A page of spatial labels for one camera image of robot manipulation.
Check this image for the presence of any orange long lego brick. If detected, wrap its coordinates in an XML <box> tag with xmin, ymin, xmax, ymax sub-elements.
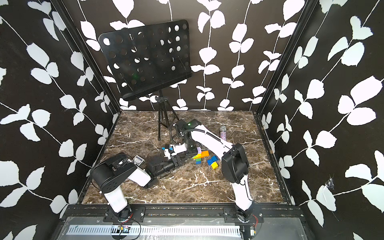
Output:
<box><xmin>201</xmin><ymin>151</ymin><xmax>210</xmax><ymax>158</ymax></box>

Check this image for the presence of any blue lego brick pair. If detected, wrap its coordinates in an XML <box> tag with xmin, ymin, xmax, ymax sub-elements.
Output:
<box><xmin>207</xmin><ymin>156</ymin><xmax>219</xmax><ymax>165</ymax></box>

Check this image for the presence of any yellow square lego brick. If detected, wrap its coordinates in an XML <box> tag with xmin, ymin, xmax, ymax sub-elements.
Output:
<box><xmin>211</xmin><ymin>162</ymin><xmax>218</xmax><ymax>170</ymax></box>

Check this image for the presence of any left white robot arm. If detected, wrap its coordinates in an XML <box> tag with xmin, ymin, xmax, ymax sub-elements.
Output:
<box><xmin>91</xmin><ymin>153</ymin><xmax>192</xmax><ymax>214</ymax></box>

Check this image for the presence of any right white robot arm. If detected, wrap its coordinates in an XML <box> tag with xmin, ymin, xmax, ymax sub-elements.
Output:
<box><xmin>169</xmin><ymin>119</ymin><xmax>254</xmax><ymax>222</ymax></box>

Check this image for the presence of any blue playing card box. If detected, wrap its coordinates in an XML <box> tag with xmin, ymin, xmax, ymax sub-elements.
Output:
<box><xmin>133</xmin><ymin>155</ymin><xmax>145</xmax><ymax>166</ymax></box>

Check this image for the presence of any purple glitter microphone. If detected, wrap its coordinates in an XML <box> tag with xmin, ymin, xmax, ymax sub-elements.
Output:
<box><xmin>220</xmin><ymin>125</ymin><xmax>227</xmax><ymax>141</ymax></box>

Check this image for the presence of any black perforated music stand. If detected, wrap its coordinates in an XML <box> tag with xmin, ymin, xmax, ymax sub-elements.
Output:
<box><xmin>98</xmin><ymin>20</ymin><xmax>192</xmax><ymax>128</ymax></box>

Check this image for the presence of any black front mounting rail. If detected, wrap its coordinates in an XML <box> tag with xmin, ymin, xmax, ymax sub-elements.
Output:
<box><xmin>64</xmin><ymin>203</ymin><xmax>305</xmax><ymax>224</ymax></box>

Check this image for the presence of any white slotted cable duct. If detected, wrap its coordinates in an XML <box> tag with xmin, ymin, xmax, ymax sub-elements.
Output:
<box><xmin>65</xmin><ymin>225</ymin><xmax>241</xmax><ymax>237</ymax></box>

